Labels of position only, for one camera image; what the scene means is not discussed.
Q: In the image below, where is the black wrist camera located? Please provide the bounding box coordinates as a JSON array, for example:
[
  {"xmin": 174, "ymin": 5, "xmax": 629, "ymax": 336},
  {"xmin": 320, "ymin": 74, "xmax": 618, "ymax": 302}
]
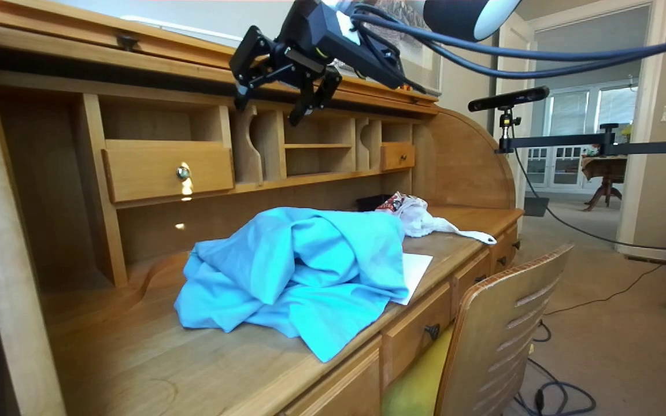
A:
[{"xmin": 338, "ymin": 31, "xmax": 428, "ymax": 97}]

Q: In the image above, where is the thin black camera cable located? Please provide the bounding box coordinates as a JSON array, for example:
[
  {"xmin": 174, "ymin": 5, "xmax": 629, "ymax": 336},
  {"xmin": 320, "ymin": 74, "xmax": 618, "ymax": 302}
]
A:
[{"xmin": 511, "ymin": 149, "xmax": 666, "ymax": 254}]

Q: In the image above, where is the dark pedestal table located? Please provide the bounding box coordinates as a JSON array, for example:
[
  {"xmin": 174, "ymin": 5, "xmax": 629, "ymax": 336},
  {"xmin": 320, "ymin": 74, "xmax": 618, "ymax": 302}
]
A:
[{"xmin": 579, "ymin": 154, "xmax": 629, "ymax": 213}]

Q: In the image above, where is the black floor bin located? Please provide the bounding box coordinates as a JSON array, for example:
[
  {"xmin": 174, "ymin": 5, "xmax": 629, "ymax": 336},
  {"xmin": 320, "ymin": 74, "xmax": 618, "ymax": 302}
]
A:
[{"xmin": 523, "ymin": 194, "xmax": 549, "ymax": 219}]

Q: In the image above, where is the yellow-green seat cushion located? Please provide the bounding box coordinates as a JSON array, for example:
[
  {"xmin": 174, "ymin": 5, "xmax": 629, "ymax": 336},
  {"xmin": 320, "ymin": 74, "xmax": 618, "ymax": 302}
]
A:
[{"xmin": 379, "ymin": 329, "xmax": 455, "ymax": 416}]

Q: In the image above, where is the white paper sheet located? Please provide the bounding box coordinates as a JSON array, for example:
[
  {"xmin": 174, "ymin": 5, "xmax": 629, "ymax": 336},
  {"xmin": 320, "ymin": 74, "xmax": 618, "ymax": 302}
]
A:
[{"xmin": 399, "ymin": 253, "xmax": 434, "ymax": 308}]

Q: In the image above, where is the wooden desk front drawer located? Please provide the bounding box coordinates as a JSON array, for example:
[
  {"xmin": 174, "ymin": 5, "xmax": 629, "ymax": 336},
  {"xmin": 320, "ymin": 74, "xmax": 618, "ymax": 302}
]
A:
[
  {"xmin": 490, "ymin": 226, "xmax": 523, "ymax": 272},
  {"xmin": 451, "ymin": 245, "xmax": 498, "ymax": 310},
  {"xmin": 379, "ymin": 279, "xmax": 458, "ymax": 389}
]

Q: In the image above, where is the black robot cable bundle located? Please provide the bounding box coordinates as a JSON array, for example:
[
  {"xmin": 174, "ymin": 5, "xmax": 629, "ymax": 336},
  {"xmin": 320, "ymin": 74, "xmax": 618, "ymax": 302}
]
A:
[{"xmin": 345, "ymin": 5, "xmax": 666, "ymax": 80}]

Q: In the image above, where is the small wooden drawer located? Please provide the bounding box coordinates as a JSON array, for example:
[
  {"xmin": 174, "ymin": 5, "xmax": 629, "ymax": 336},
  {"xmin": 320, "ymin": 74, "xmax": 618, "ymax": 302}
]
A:
[
  {"xmin": 379, "ymin": 141, "xmax": 418, "ymax": 173},
  {"xmin": 102, "ymin": 138, "xmax": 235, "ymax": 206}
]

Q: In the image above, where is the black bar camera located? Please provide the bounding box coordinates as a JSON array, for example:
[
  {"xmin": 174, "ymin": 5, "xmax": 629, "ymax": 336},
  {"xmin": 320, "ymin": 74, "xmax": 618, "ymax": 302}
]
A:
[{"xmin": 467, "ymin": 85, "xmax": 553, "ymax": 115}]

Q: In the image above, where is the black floor cable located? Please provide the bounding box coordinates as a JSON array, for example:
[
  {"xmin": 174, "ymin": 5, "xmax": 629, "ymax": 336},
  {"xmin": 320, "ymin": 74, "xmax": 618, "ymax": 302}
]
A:
[{"xmin": 511, "ymin": 320, "xmax": 599, "ymax": 416}]

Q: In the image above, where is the blue cloth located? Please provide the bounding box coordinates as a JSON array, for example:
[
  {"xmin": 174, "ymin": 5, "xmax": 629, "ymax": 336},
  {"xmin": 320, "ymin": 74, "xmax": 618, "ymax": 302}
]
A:
[{"xmin": 174, "ymin": 206, "xmax": 411, "ymax": 365}]

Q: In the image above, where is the wooden roll-top desk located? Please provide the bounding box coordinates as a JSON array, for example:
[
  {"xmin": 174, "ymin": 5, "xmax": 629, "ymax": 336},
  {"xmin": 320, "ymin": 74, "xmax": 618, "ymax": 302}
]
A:
[{"xmin": 0, "ymin": 0, "xmax": 524, "ymax": 416}]

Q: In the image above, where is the white patterned cloth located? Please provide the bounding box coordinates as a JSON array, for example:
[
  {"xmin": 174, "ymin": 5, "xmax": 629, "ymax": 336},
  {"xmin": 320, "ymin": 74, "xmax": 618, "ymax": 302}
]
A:
[{"xmin": 375, "ymin": 191, "xmax": 498, "ymax": 250}]

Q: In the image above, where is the wooden chair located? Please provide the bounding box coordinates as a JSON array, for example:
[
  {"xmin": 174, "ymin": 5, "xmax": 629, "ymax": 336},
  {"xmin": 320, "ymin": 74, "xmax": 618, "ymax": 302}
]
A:
[{"xmin": 431, "ymin": 242, "xmax": 576, "ymax": 416}]

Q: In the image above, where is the black tripod stand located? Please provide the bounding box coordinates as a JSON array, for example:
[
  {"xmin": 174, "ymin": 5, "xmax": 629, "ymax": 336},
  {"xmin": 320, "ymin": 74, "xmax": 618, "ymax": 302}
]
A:
[{"xmin": 524, "ymin": 80, "xmax": 642, "ymax": 194}]

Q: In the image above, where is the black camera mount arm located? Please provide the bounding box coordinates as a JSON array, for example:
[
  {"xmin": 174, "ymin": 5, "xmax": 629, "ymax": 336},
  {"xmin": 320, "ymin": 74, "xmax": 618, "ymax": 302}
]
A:
[{"xmin": 495, "ymin": 109, "xmax": 666, "ymax": 157}]

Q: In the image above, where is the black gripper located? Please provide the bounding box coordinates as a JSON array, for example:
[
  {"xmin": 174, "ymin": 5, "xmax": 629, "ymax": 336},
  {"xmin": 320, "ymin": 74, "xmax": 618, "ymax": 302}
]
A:
[{"xmin": 227, "ymin": 0, "xmax": 368, "ymax": 130}]

